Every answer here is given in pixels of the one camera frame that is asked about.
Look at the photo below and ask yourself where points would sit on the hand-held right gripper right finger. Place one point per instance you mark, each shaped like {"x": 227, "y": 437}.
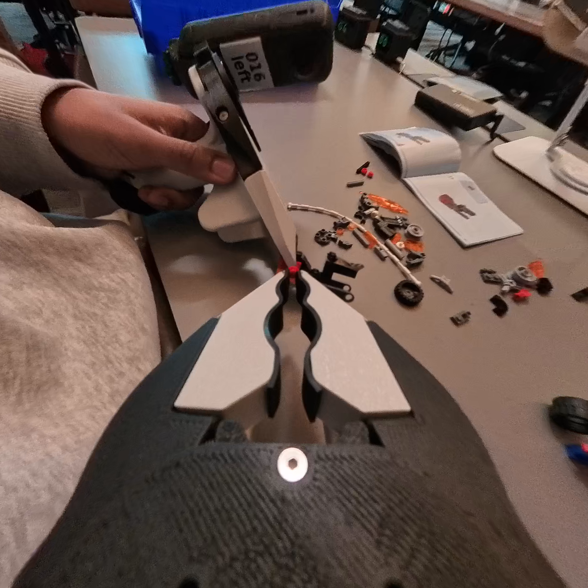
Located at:
{"x": 353, "y": 363}

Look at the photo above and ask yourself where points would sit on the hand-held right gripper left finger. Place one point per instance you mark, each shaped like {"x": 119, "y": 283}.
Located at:
{"x": 220, "y": 363}

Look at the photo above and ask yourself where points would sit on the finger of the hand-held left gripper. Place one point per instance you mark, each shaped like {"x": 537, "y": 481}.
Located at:
{"x": 229, "y": 211}
{"x": 271, "y": 211}

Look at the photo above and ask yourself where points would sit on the black and red lego assembly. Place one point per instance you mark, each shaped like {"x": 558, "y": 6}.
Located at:
{"x": 335, "y": 271}

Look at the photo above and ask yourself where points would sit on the person's left forearm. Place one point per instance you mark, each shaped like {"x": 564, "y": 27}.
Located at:
{"x": 27, "y": 119}

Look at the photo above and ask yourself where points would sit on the small black lego tyre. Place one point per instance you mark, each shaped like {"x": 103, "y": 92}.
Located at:
{"x": 408, "y": 293}

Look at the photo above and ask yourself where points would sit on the black lego pin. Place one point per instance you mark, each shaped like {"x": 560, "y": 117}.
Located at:
{"x": 363, "y": 166}

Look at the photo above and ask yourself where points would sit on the pile of loose lego pieces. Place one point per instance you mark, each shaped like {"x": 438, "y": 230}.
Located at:
{"x": 386, "y": 225}

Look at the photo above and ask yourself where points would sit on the dark grey lego clip plate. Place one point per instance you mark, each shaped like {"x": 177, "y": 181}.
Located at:
{"x": 460, "y": 318}

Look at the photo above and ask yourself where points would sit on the black curved lego piece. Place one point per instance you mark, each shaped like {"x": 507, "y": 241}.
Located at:
{"x": 498, "y": 305}

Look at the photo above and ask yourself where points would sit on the red lego slope piece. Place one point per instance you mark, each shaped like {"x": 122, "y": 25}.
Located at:
{"x": 521, "y": 295}

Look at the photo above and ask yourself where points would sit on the grey lego wheel hub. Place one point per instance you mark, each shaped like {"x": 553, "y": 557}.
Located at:
{"x": 523, "y": 275}

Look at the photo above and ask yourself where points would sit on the open lego instruction booklet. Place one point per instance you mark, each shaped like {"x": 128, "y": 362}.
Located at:
{"x": 464, "y": 206}

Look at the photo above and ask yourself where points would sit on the orange transparent lego flame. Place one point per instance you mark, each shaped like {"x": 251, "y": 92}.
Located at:
{"x": 536, "y": 268}

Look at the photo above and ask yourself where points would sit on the large black lego tyre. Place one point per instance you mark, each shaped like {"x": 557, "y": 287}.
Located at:
{"x": 572, "y": 413}

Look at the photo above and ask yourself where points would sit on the blue lego piece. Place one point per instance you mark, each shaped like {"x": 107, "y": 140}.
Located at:
{"x": 578, "y": 452}

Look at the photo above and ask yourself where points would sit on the person's left hand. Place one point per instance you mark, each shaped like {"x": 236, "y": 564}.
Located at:
{"x": 124, "y": 128}

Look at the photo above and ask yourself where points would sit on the black box with green display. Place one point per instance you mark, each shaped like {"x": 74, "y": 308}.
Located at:
{"x": 393, "y": 42}
{"x": 351, "y": 27}

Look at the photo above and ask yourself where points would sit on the blue plastic bin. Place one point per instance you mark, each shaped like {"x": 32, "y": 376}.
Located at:
{"x": 156, "y": 23}

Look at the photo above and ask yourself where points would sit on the person's beige clothed lap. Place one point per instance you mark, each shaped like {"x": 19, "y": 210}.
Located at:
{"x": 69, "y": 349}

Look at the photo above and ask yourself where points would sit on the white board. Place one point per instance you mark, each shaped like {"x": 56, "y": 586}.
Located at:
{"x": 110, "y": 50}

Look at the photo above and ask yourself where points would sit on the black power adapter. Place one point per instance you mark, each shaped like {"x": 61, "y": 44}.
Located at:
{"x": 454, "y": 106}

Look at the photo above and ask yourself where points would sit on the wooden desk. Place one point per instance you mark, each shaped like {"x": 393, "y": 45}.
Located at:
{"x": 519, "y": 18}

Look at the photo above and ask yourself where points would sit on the silver monitor stand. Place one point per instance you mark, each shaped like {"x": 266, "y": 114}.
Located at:
{"x": 537, "y": 158}

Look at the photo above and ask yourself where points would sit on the light grey lego bracket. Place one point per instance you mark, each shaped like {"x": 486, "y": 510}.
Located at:
{"x": 442, "y": 282}

